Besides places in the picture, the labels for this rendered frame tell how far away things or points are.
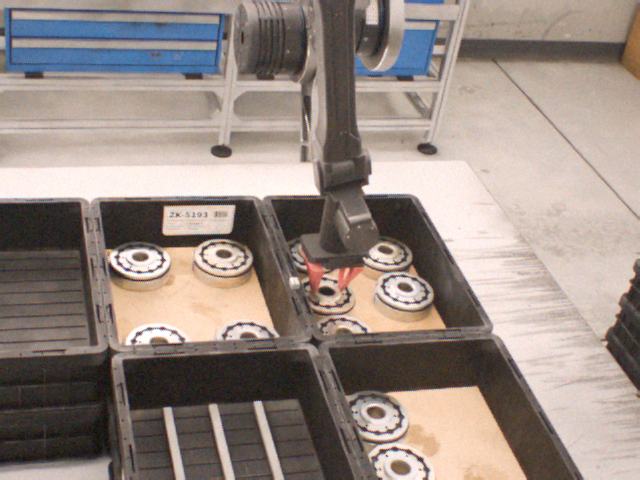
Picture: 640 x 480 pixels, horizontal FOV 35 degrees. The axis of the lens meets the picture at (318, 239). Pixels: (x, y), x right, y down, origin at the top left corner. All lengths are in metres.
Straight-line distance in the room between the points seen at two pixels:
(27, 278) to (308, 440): 0.56
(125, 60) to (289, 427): 2.23
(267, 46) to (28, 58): 1.25
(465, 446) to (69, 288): 0.69
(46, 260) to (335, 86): 0.63
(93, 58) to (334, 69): 2.18
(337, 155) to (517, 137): 2.84
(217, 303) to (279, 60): 0.92
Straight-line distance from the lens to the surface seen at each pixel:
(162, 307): 1.71
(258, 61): 2.49
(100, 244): 1.67
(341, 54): 1.42
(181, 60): 3.59
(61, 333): 1.65
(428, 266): 1.83
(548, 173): 4.13
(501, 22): 4.98
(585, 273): 3.59
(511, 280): 2.17
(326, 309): 1.70
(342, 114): 1.48
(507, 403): 1.59
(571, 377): 1.97
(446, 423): 1.59
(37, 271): 1.78
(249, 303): 1.73
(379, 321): 1.75
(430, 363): 1.60
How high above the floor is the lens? 1.90
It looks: 34 degrees down
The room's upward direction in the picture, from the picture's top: 10 degrees clockwise
